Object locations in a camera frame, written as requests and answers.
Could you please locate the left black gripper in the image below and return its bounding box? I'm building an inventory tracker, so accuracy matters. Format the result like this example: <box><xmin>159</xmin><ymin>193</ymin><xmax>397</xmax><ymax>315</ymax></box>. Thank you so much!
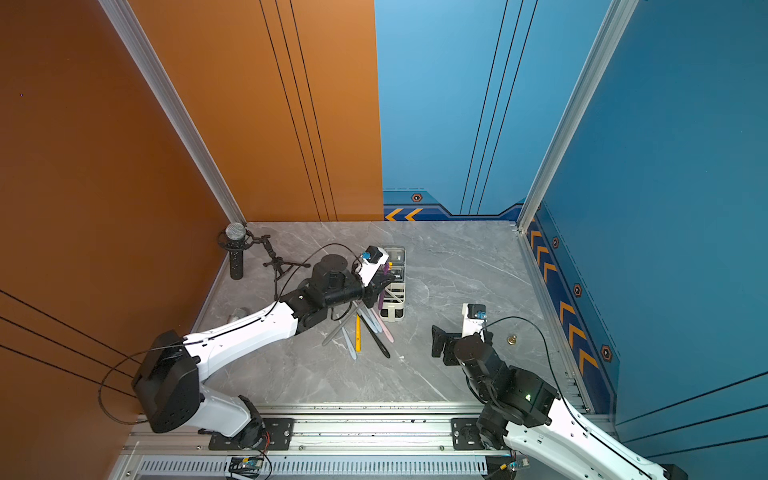
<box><xmin>323</xmin><ymin>270</ymin><xmax>396</xmax><ymax>313</ymax></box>

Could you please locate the white blue toothbrush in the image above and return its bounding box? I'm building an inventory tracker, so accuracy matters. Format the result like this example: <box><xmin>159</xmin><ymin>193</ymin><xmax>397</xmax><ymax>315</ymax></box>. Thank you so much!
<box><xmin>341</xmin><ymin>326</ymin><xmax>358</xmax><ymax>361</ymax></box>

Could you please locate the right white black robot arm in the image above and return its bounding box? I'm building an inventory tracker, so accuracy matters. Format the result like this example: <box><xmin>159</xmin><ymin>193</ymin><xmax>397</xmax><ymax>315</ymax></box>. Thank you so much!
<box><xmin>431</xmin><ymin>326</ymin><xmax>688</xmax><ymax>479</ymax></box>

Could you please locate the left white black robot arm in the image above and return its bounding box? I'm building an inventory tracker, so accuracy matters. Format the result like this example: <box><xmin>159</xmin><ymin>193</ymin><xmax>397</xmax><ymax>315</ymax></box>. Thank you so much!
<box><xmin>132</xmin><ymin>246</ymin><xmax>394</xmax><ymax>449</ymax></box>

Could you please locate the white toothbrush holder rack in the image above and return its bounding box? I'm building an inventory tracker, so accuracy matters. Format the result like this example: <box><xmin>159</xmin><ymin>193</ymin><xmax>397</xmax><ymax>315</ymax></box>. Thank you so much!
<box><xmin>379</xmin><ymin>282</ymin><xmax>406</xmax><ymax>322</ymax></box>

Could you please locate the light blue toothbrush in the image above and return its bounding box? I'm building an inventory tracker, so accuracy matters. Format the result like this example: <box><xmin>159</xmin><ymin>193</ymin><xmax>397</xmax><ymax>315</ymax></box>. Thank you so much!
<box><xmin>355</xmin><ymin>302</ymin><xmax>383</xmax><ymax>333</ymax></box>

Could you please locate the yellow toothbrush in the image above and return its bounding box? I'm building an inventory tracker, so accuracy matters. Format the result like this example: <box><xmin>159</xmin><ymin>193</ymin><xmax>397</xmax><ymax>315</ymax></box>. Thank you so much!
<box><xmin>355</xmin><ymin>314</ymin><xmax>362</xmax><ymax>353</ymax></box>

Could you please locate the pink toothbrush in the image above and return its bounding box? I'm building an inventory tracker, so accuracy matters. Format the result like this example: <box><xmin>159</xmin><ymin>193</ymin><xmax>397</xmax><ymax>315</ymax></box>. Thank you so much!
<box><xmin>372</xmin><ymin>308</ymin><xmax>395</xmax><ymax>344</ymax></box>

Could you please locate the black toothbrush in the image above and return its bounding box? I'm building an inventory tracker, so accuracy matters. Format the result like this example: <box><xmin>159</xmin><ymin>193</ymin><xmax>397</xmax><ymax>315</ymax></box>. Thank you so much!
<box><xmin>357</xmin><ymin>309</ymin><xmax>391</xmax><ymax>359</ymax></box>

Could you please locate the near clear plastic cup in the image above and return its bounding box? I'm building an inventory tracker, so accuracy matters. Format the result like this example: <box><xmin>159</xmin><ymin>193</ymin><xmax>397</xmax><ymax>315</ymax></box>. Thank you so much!
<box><xmin>387</xmin><ymin>265</ymin><xmax>405</xmax><ymax>283</ymax></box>

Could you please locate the clear plastic cup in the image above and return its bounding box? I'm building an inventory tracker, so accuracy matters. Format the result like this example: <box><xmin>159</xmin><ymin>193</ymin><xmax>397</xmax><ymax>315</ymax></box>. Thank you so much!
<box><xmin>384</xmin><ymin>246</ymin><xmax>406</xmax><ymax>266</ymax></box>
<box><xmin>387</xmin><ymin>265</ymin><xmax>405</xmax><ymax>283</ymax></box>

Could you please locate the far clear plastic cup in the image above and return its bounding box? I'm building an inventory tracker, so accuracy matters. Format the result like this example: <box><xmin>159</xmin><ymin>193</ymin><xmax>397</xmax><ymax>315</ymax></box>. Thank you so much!
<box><xmin>384</xmin><ymin>246</ymin><xmax>406</xmax><ymax>266</ymax></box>

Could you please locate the black mini tripod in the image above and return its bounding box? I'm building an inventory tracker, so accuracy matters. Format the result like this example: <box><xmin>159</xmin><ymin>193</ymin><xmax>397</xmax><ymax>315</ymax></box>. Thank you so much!
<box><xmin>253</xmin><ymin>235</ymin><xmax>311</xmax><ymax>300</ymax></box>

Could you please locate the silver metal cylinder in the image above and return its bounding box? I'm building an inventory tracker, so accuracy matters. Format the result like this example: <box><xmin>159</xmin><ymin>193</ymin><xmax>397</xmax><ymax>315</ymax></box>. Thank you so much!
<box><xmin>227</xmin><ymin>308</ymin><xmax>248</xmax><ymax>323</ymax></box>

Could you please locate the right green circuit board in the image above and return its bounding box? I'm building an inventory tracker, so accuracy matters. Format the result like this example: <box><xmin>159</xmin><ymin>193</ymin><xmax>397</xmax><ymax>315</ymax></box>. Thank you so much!
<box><xmin>496</xmin><ymin>458</ymin><xmax>530</xmax><ymax>480</ymax></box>

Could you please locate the green circuit board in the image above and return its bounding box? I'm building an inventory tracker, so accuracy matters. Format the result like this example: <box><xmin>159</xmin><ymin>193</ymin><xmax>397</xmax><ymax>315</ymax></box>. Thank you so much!
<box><xmin>496</xmin><ymin>458</ymin><xmax>530</xmax><ymax>480</ymax></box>
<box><xmin>227</xmin><ymin>456</ymin><xmax>269</xmax><ymax>479</ymax></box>

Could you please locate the left green circuit board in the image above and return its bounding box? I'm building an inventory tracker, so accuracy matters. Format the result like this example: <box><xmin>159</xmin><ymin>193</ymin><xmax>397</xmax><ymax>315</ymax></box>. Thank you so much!
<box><xmin>227</xmin><ymin>456</ymin><xmax>269</xmax><ymax>479</ymax></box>

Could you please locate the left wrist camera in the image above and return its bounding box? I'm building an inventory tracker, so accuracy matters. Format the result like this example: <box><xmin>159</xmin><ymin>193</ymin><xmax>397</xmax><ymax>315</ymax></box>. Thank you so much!
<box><xmin>356</xmin><ymin>245</ymin><xmax>389</xmax><ymax>286</ymax></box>

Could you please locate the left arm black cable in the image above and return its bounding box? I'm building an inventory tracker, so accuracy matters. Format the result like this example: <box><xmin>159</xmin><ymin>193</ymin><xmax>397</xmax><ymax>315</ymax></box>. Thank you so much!
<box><xmin>97</xmin><ymin>242</ymin><xmax>364</xmax><ymax>426</ymax></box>

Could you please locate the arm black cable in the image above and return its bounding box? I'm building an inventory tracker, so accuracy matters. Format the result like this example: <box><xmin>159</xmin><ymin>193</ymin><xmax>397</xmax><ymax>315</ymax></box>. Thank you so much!
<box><xmin>97</xmin><ymin>242</ymin><xmax>364</xmax><ymax>426</ymax></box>
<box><xmin>482</xmin><ymin>316</ymin><xmax>655</xmax><ymax>480</ymax></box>

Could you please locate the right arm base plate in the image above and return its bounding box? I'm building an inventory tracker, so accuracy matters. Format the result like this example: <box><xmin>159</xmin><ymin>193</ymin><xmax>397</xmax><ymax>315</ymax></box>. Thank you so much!
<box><xmin>450</xmin><ymin>417</ymin><xmax>503</xmax><ymax>451</ymax></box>

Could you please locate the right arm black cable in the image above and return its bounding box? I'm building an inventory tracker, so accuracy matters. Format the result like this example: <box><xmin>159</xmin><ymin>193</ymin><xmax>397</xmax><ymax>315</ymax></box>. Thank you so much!
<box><xmin>482</xmin><ymin>316</ymin><xmax>655</xmax><ymax>480</ymax></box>

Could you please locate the black microphone with mount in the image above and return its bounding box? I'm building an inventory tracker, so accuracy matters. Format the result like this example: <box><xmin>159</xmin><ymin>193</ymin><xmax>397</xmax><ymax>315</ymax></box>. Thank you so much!
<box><xmin>217</xmin><ymin>223</ymin><xmax>254</xmax><ymax>280</ymax></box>

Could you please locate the aluminium rail frame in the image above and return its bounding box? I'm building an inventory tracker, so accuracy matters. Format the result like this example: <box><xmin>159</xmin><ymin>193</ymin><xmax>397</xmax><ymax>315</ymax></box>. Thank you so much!
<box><xmin>107</xmin><ymin>401</ymin><xmax>637</xmax><ymax>480</ymax></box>

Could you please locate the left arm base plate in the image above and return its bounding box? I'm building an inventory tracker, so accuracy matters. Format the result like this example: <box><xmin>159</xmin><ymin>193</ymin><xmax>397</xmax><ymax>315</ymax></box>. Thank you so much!
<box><xmin>208</xmin><ymin>417</ymin><xmax>295</xmax><ymax>453</ymax></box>

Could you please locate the left aluminium corner post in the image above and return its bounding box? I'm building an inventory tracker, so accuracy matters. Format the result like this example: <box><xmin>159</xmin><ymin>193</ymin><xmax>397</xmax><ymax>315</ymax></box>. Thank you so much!
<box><xmin>99</xmin><ymin>0</ymin><xmax>246</xmax><ymax>223</ymax></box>

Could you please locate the aluminium corner post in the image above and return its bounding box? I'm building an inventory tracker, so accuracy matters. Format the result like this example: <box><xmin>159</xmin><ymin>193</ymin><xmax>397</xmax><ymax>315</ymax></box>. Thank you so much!
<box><xmin>517</xmin><ymin>0</ymin><xmax>639</xmax><ymax>234</ymax></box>
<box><xmin>99</xmin><ymin>0</ymin><xmax>246</xmax><ymax>223</ymax></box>

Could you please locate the right aluminium corner post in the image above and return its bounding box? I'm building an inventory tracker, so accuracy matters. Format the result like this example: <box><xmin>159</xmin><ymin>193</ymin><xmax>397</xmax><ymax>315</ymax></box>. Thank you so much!
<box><xmin>517</xmin><ymin>0</ymin><xmax>639</xmax><ymax>234</ymax></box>

